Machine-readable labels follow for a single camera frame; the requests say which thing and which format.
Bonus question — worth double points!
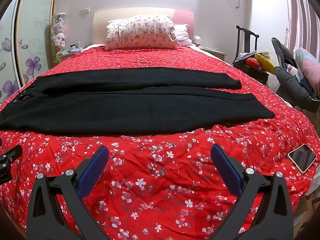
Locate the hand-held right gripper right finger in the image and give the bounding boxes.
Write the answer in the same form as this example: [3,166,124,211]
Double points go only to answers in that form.
[207,144,294,240]

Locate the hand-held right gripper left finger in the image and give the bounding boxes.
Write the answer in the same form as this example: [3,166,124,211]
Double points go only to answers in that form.
[26,145,111,240]

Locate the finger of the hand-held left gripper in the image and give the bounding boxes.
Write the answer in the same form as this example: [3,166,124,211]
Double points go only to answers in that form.
[0,144,23,183]

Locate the black pants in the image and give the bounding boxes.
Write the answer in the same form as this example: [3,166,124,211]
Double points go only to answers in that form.
[0,67,276,134]

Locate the red floral bedspread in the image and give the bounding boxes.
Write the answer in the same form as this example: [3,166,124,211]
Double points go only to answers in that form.
[0,44,320,240]

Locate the smartphone in pink case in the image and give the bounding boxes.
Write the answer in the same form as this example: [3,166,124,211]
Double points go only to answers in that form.
[287,143,318,176]

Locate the grey padded jacket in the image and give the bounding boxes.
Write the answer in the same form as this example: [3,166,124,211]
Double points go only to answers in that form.
[271,37,320,113]

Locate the red plush toy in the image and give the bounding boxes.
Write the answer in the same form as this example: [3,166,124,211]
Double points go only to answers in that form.
[246,58,259,70]

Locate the yellow plush banana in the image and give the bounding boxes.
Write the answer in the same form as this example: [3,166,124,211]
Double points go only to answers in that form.
[253,53,277,75]

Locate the pink-fronted bedside table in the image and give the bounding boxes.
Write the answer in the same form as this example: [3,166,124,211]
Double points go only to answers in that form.
[199,45,227,61]

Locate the bedside table with small bottles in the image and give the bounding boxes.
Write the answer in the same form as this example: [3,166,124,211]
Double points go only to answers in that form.
[58,41,88,62]

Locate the floral sliding-door wardrobe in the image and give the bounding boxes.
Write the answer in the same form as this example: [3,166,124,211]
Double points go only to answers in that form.
[0,0,61,105]

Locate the tube of plush toys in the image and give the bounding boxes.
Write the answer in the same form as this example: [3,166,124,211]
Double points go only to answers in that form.
[51,12,66,64]

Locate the black chair back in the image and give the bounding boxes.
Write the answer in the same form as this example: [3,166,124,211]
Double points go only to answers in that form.
[234,25,258,61]

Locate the pastel pink cushion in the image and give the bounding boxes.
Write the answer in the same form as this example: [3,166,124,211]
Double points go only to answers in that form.
[293,47,320,93]

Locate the printed white pillow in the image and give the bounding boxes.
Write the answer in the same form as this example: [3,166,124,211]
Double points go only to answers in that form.
[104,15,179,51]

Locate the beige and pink headboard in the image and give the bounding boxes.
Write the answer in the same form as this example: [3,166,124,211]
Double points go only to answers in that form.
[92,7,195,47]

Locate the pink curtain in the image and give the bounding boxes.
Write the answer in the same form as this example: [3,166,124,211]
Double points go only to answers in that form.
[282,0,320,63]

